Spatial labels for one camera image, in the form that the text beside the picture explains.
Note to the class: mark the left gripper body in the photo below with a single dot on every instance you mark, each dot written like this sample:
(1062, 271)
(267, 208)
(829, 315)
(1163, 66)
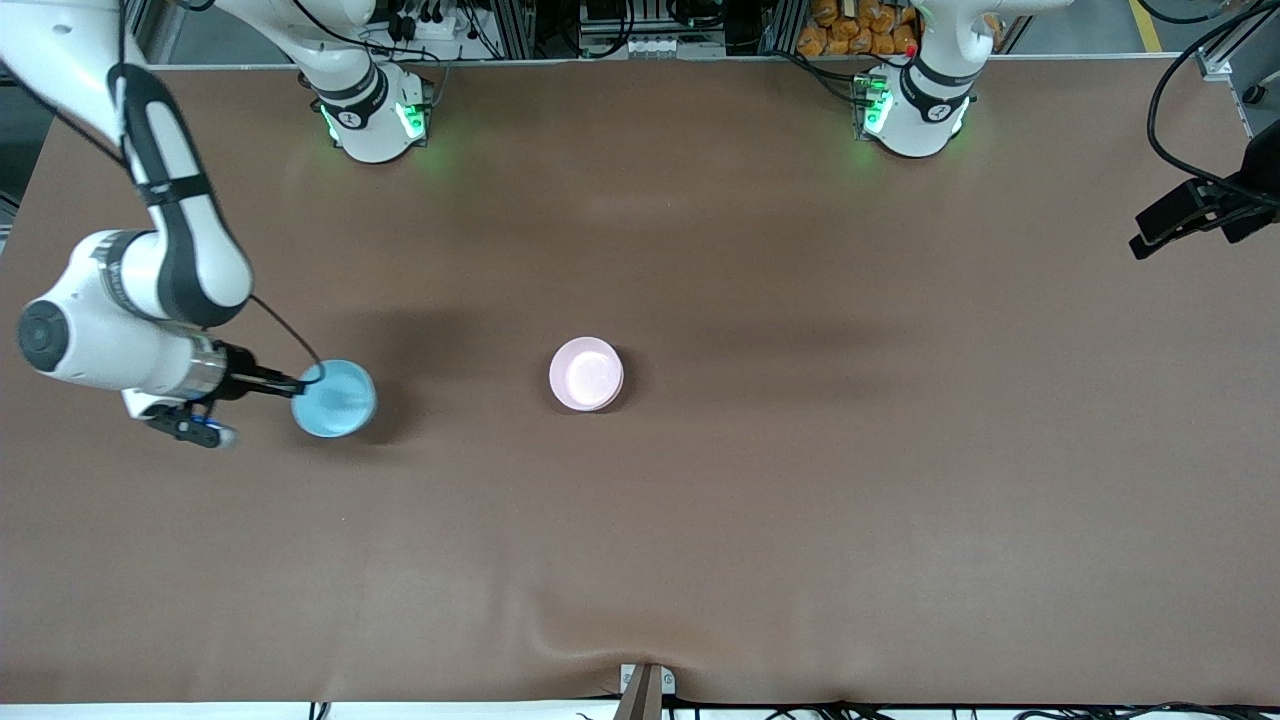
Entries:
(1246, 196)

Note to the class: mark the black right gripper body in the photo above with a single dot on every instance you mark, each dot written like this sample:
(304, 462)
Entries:
(238, 379)

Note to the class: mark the blue bowl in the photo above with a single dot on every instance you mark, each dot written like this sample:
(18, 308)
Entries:
(338, 402)

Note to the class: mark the pink bowl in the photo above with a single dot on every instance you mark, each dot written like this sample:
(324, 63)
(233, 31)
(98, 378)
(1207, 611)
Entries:
(586, 370)

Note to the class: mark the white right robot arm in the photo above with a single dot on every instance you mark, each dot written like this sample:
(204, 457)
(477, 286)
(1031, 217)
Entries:
(110, 330)

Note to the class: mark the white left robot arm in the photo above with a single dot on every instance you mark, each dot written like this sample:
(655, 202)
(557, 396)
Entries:
(915, 125)

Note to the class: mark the white bowl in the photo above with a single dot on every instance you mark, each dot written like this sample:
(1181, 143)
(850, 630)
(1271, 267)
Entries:
(588, 408)

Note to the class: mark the bag of orange buns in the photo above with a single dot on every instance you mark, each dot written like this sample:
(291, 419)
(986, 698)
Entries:
(850, 25)

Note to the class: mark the white power strip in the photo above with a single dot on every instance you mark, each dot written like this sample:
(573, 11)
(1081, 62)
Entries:
(430, 22)

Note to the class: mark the brown table mat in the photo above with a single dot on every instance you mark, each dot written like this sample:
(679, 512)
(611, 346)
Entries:
(640, 560)

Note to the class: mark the aluminium frame profile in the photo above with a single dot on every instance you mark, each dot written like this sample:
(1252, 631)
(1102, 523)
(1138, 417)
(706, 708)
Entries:
(1232, 45)

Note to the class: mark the metal table edge bracket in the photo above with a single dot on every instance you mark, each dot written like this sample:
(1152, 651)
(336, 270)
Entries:
(646, 690)

